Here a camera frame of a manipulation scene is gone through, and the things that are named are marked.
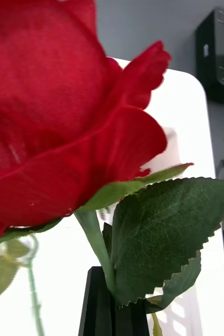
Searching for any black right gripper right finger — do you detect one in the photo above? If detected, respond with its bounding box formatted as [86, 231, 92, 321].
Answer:
[114, 298, 150, 336]

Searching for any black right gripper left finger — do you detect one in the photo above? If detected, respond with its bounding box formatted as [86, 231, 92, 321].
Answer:
[78, 266, 116, 336]

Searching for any small red rose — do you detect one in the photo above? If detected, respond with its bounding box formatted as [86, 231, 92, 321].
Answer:
[0, 0, 224, 336]

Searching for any loose green leaf twig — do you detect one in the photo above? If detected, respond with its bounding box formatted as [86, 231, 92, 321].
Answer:
[0, 233, 46, 336]

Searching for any black cabinet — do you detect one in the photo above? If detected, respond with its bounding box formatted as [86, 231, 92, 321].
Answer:
[195, 7, 224, 107]

